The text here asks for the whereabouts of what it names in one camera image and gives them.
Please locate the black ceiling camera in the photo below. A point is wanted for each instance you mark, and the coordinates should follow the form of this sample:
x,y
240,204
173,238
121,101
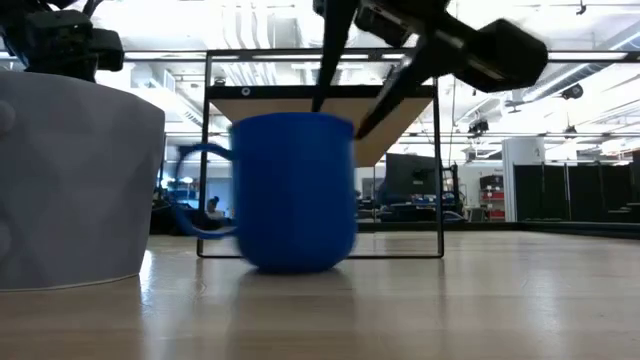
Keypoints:
x,y
572,91

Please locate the black computer monitor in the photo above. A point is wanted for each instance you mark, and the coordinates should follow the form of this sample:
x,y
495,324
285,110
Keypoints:
x,y
410,175

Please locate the blue plastic mug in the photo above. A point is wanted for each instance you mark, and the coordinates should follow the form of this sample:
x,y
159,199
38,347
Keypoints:
x,y
295,200

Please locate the grey faceted cup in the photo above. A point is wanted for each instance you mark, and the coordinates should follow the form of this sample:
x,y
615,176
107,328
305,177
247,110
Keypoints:
x,y
75,175

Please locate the long ceiling light strip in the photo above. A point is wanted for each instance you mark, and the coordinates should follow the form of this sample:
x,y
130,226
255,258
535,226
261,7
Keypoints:
x,y
165,55

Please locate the black partition panels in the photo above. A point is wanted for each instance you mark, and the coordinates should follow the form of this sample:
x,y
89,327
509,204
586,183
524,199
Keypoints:
x,y
575,192

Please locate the black table edge rail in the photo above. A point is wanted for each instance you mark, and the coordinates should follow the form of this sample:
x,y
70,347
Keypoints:
x,y
550,229

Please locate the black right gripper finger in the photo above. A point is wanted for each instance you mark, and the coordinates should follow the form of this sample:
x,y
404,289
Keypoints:
x,y
395,92
331,55

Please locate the person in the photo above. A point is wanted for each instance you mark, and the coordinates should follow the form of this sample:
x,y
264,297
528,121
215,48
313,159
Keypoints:
x,y
215,206

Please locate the black ceiling device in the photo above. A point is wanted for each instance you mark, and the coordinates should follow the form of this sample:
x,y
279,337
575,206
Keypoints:
x,y
478,127

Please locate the red storage rack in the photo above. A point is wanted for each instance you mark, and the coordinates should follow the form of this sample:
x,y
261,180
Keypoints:
x,y
492,197

